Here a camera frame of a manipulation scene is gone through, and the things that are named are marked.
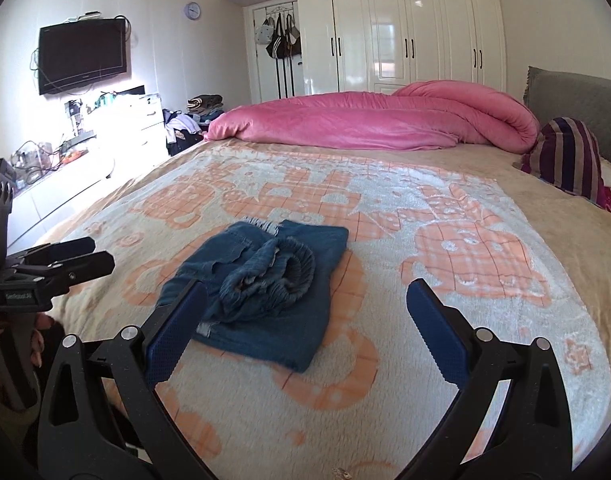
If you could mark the round wall clock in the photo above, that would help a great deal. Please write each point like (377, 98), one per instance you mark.
(193, 10)

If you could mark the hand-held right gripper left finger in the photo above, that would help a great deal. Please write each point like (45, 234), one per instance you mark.
(178, 332)

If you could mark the striped pillow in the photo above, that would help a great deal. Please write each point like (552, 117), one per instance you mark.
(565, 160)

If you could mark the pile of clothes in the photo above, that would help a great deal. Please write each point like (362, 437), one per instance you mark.
(185, 127)

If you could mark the black television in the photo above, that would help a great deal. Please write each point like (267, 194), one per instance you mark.
(80, 55)

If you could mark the black striped hanging bag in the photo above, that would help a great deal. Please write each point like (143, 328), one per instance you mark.
(276, 45)

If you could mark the clutter of small items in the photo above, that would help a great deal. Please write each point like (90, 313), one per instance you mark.
(40, 157)

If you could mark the white wardrobe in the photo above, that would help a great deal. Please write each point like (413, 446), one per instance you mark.
(400, 25)

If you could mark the pink duvet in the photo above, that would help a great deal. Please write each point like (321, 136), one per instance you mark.
(360, 120)

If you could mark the white low cabinet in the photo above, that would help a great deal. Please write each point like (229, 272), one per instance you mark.
(60, 190)

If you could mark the white door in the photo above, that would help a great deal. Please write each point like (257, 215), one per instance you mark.
(285, 80)

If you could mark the grey headboard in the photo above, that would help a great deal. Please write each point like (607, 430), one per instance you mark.
(575, 95)

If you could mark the white hanging bag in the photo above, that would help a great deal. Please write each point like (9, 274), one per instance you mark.
(263, 35)

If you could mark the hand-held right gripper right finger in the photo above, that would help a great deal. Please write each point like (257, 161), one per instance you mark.
(430, 330)

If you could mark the printed peach blanket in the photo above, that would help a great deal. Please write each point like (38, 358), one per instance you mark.
(435, 210)

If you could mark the dark hanging bag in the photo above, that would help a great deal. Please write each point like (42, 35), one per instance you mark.
(294, 40)

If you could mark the blue pants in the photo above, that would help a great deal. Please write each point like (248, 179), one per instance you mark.
(290, 310)

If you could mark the person's left hand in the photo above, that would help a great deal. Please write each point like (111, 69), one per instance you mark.
(41, 340)

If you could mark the small white device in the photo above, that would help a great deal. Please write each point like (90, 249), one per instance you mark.
(87, 15)

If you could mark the white drawer chest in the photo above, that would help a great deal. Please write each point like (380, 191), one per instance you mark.
(135, 130)

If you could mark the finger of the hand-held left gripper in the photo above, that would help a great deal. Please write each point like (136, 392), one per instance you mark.
(60, 251)
(80, 270)

